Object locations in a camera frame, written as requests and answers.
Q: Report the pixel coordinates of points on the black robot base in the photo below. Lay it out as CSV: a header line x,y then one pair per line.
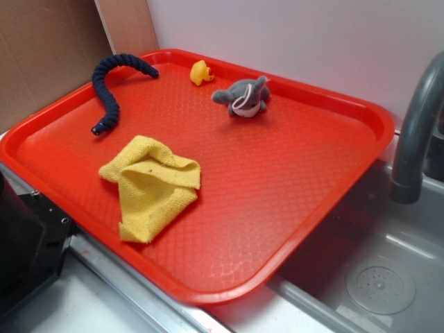
x,y
35,235

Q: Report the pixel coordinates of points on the red plastic tray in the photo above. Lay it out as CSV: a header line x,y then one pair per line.
x,y
266,181

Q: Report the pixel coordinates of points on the yellow folded cloth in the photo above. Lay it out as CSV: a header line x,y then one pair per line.
x,y
154,185

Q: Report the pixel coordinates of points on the gray plush elephant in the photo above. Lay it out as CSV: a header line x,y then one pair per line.
x,y
245,98

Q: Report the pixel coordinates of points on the yellow rubber duck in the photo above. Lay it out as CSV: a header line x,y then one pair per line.
x,y
200,73

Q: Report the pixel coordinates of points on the gray toy sink basin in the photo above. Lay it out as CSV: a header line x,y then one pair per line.
x,y
372,265

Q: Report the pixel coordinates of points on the gray toy faucet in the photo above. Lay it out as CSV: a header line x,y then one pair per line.
x,y
419,151

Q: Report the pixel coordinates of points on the brown cardboard panel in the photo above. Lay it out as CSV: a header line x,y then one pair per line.
x,y
50,48

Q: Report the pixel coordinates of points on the dark blue rope toy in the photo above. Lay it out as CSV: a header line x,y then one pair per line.
x,y
112,108

